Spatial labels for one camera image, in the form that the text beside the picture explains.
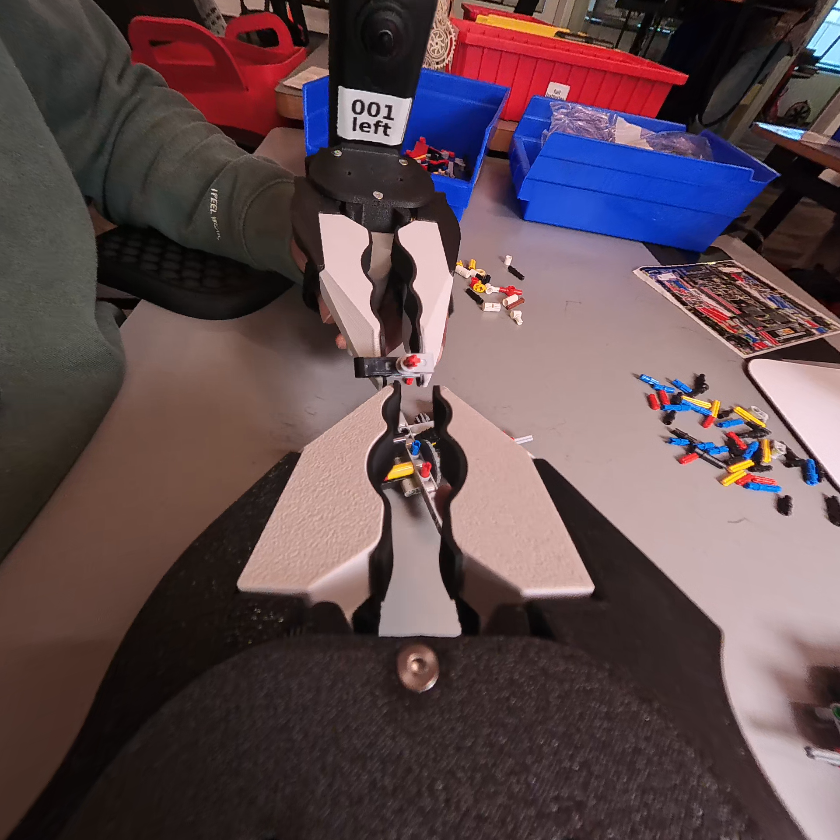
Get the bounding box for pile of colourful lego pins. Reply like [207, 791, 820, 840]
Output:
[637, 372, 840, 527]

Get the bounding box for brown wooden table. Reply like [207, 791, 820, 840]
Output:
[750, 121, 840, 188]

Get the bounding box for blue parts bin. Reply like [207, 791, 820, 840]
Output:
[302, 67, 511, 222]

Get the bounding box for pile of small lego pieces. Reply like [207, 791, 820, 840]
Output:
[454, 254, 527, 327]

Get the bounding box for stacked blue storage bins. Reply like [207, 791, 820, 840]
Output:
[510, 96, 781, 254]

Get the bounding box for red storage bin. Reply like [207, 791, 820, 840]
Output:
[449, 3, 690, 123]

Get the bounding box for red plastic basket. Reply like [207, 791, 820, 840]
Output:
[225, 11, 294, 50]
[128, 16, 307, 137]

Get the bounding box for lego instruction booklet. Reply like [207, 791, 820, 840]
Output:
[633, 260, 840, 359]

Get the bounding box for bundle of clear plastic bags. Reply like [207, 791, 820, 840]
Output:
[541, 101, 714, 161]

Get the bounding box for black red lego chassis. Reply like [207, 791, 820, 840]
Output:
[789, 663, 840, 769]

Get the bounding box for heap of mixed lego parts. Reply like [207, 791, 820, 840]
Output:
[402, 136, 473, 181]

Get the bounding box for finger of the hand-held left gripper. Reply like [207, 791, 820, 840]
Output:
[318, 211, 386, 360]
[392, 221, 455, 388]

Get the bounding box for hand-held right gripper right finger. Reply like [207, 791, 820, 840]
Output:
[432, 386, 595, 634]

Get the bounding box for white desk lamp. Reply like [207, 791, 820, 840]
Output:
[746, 357, 840, 492]

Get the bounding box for black mesh chair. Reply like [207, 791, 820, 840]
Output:
[96, 225, 294, 321]

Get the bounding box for grey lego gearbox assembly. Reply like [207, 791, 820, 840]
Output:
[386, 408, 534, 526]

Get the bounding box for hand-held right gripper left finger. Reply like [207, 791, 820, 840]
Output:
[238, 386, 403, 634]

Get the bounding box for person's left hand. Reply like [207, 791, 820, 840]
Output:
[290, 238, 350, 350]

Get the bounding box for person's left forearm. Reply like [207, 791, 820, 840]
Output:
[79, 62, 304, 283]

